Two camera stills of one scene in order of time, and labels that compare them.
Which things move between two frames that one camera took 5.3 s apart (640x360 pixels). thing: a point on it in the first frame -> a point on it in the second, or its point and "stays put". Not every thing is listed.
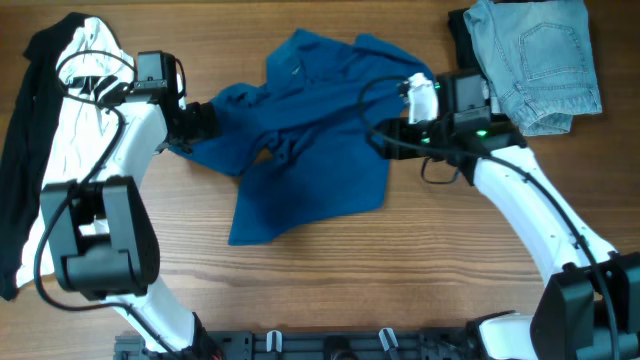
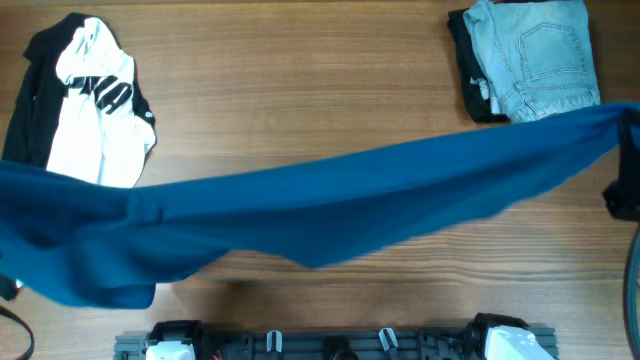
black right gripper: (389, 150) -> (624, 193)
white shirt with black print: (94, 70) stays put
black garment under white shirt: (38, 113) stays put
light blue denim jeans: (539, 58) stays put
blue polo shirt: (303, 146) -> (109, 245)
